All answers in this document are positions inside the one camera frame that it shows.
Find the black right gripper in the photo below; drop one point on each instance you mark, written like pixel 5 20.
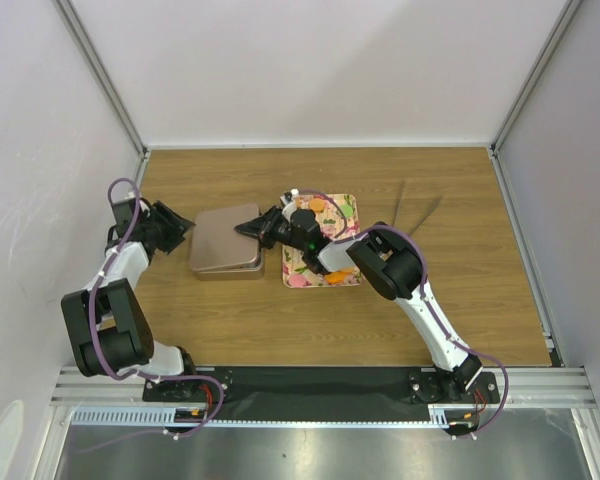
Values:
pixel 264 226

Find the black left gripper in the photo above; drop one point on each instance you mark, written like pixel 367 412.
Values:
pixel 176 225

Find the gold cookie tin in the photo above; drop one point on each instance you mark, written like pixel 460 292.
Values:
pixel 247 271

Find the pink tin lid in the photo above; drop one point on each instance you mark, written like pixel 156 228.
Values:
pixel 215 244

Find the metal tongs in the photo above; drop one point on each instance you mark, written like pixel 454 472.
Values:
pixel 410 214

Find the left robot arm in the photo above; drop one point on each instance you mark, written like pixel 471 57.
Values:
pixel 107 329

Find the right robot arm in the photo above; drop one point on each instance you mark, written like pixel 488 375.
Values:
pixel 395 268

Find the pink round cookie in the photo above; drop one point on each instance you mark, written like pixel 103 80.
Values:
pixel 297 281

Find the floral serving tray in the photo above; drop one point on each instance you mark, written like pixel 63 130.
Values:
pixel 334 225

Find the green round cookie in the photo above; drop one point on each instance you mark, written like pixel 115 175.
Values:
pixel 347 210

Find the orange leaf cookie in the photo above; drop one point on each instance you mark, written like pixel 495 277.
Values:
pixel 335 277

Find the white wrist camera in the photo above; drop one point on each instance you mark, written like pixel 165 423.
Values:
pixel 289 197

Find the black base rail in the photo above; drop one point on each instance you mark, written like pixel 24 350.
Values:
pixel 333 389

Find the grey slotted cable duct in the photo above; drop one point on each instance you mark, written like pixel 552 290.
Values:
pixel 186 418

